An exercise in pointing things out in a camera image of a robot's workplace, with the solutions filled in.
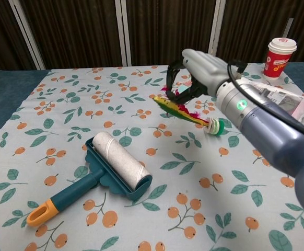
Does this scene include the white plastic packet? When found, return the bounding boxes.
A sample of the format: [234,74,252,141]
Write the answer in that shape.
[242,78,304,122]

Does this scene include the teal lint roller orange tip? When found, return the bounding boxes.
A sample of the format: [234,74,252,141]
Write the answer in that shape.
[26,131,153,227]

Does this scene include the dark folding screen white frames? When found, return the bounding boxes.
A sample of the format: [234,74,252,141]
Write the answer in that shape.
[0,0,304,71]

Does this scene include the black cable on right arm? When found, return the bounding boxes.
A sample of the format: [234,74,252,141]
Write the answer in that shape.
[227,59,304,143]

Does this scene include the right black grey robot hand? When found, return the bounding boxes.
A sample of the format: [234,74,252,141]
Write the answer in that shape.
[166,48,231,105]

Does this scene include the red feather shuttlecock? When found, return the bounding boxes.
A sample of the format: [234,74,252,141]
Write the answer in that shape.
[153,85,225,136]

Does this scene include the floral tablecloth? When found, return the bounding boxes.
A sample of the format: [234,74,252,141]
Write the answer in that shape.
[0,64,304,251]

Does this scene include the red paper cup white lid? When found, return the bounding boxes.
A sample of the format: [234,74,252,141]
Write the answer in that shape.
[262,37,298,81]

